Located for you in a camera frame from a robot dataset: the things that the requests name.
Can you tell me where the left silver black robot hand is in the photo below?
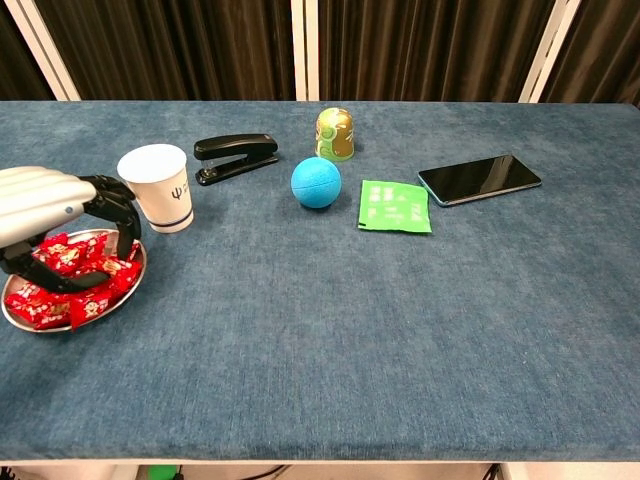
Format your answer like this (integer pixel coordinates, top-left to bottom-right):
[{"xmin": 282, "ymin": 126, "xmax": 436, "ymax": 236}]
[{"xmin": 0, "ymin": 166, "xmax": 143, "ymax": 295}]

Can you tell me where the heap of red candies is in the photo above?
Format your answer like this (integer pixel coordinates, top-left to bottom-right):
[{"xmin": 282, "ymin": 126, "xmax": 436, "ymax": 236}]
[{"xmin": 3, "ymin": 232, "xmax": 144, "ymax": 331}]

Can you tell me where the white paper cup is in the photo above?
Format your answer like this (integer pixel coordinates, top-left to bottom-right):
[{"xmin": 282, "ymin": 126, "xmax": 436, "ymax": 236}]
[{"xmin": 116, "ymin": 143, "xmax": 195, "ymax": 234}]

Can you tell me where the round metal plate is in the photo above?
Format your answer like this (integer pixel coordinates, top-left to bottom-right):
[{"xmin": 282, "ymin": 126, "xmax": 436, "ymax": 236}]
[{"xmin": 0, "ymin": 228, "xmax": 148, "ymax": 333}]

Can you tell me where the black pleated curtain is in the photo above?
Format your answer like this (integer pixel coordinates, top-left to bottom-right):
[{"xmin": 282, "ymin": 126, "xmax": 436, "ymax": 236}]
[
  {"xmin": 542, "ymin": 0, "xmax": 640, "ymax": 107},
  {"xmin": 34, "ymin": 0, "xmax": 296, "ymax": 101},
  {"xmin": 0, "ymin": 0, "xmax": 56, "ymax": 101},
  {"xmin": 318, "ymin": 0, "xmax": 556, "ymax": 104}
]

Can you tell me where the black stapler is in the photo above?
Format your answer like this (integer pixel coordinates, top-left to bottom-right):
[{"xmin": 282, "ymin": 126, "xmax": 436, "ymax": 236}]
[{"xmin": 193, "ymin": 133, "xmax": 280, "ymax": 187}]

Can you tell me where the blue foam ball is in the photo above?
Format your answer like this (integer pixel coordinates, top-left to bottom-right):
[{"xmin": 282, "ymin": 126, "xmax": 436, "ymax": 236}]
[{"xmin": 290, "ymin": 156, "xmax": 343, "ymax": 209}]

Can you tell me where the green gold domed tin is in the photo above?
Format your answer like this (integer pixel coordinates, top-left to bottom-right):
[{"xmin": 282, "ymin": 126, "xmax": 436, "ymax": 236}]
[{"xmin": 314, "ymin": 106, "xmax": 357, "ymax": 163}]

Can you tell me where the blue table cloth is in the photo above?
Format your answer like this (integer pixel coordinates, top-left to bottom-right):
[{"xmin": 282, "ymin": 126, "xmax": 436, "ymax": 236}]
[{"xmin": 0, "ymin": 101, "xmax": 640, "ymax": 462}]

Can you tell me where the green sachet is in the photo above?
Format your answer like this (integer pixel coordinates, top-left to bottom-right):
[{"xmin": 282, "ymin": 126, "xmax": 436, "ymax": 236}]
[{"xmin": 357, "ymin": 179, "xmax": 433, "ymax": 234}]

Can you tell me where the black smartphone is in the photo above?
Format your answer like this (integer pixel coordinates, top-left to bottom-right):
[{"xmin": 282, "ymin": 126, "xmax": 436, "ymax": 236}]
[{"xmin": 417, "ymin": 153, "xmax": 543, "ymax": 207}]

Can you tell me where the white frame post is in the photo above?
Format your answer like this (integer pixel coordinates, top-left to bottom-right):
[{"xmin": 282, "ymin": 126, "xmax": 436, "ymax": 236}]
[
  {"xmin": 3, "ymin": 0, "xmax": 81, "ymax": 103},
  {"xmin": 518, "ymin": 0, "xmax": 584, "ymax": 104},
  {"xmin": 291, "ymin": 0, "xmax": 320, "ymax": 103}
]

